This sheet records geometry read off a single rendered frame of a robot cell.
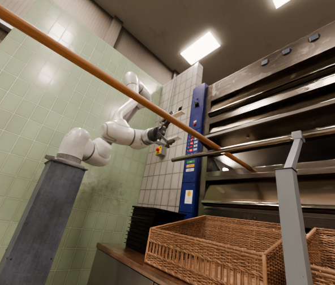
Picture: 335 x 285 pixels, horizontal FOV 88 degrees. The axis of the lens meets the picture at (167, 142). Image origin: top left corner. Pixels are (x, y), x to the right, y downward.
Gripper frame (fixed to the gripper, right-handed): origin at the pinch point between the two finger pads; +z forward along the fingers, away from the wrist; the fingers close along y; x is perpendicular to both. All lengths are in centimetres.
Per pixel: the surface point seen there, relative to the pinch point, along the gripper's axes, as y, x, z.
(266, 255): 46, -17, 28
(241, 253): 47, -15, 21
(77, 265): 86, -19, -122
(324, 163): 3, -64, 40
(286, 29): -511, -362, -10
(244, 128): -21, -51, 6
